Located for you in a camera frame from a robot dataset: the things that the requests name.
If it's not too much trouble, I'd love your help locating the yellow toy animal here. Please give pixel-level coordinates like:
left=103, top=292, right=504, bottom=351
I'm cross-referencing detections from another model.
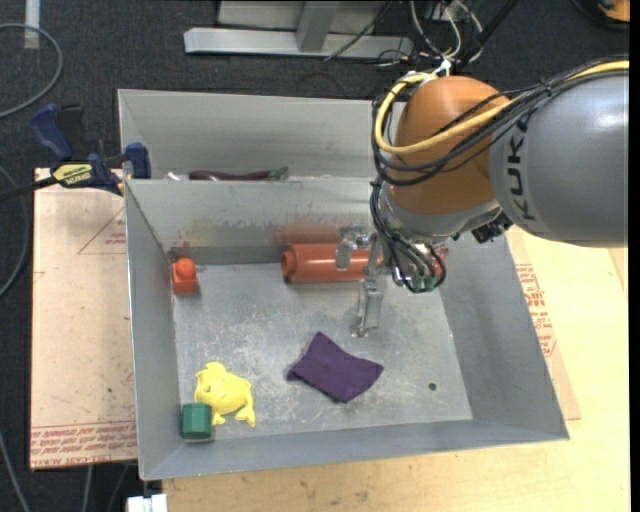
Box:
left=193, top=361, right=258, bottom=429

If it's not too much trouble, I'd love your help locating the brown cardboard board red print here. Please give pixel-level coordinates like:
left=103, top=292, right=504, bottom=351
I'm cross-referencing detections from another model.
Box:
left=29, top=166, right=584, bottom=472

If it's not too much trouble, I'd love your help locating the grey metal bin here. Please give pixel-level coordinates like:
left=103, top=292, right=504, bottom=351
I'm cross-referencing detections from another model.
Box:
left=117, top=88, right=571, bottom=482

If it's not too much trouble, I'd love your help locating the purple cloth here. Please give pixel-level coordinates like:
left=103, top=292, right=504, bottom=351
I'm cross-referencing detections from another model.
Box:
left=285, top=330, right=386, bottom=405

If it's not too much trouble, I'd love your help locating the small green block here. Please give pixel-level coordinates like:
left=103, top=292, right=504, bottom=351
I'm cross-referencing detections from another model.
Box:
left=179, top=402, right=216, bottom=443

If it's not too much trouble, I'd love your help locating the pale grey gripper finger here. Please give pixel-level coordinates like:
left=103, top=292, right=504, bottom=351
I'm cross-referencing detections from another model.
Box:
left=349, top=278, right=388, bottom=338
left=335, top=225, right=371, bottom=272

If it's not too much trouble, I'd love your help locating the small orange-red block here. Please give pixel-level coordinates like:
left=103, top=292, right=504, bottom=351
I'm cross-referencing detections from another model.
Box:
left=170, top=257, right=201, bottom=297

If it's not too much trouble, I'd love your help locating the orange-red cylinder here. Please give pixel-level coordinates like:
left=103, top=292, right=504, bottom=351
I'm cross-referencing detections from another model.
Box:
left=279, top=242, right=447, bottom=286

